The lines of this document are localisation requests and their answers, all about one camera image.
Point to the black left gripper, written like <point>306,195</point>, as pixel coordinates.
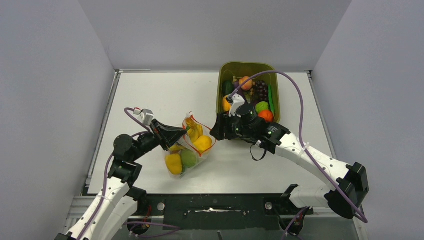
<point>164,134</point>

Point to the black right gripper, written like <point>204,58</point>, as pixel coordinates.
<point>218,131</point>

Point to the yellow toy bell pepper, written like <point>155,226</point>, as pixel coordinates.
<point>174,164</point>

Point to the clear zip bag orange zipper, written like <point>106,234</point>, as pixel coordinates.
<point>185,143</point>

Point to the green toy cabbage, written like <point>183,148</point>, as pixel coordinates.
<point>189,158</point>

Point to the yellow toy banana bunch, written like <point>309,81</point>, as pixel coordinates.
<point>194,129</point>

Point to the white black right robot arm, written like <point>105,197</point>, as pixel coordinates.
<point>345,186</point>

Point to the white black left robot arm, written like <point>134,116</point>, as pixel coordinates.
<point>118,198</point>

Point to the orange toy bell pepper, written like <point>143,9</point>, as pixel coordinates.
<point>226,106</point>

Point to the dark green toy avocado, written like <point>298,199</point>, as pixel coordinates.
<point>227,87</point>

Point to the lime green toy fruit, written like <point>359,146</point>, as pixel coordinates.
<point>262,106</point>

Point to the orange pink toy peach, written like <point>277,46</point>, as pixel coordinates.
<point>245,83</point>

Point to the dark purple toy grapes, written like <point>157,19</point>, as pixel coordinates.
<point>260,91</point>

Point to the long green toy bean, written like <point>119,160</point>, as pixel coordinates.
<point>270,100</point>

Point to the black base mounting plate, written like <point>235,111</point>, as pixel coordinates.
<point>264,211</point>

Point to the olive green plastic bin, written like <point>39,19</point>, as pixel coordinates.
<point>235,70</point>

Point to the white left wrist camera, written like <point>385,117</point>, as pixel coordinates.
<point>144,116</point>

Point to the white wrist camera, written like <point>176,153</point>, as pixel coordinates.
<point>144,116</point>
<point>235,101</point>

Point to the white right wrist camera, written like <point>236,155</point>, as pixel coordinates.
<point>235,101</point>

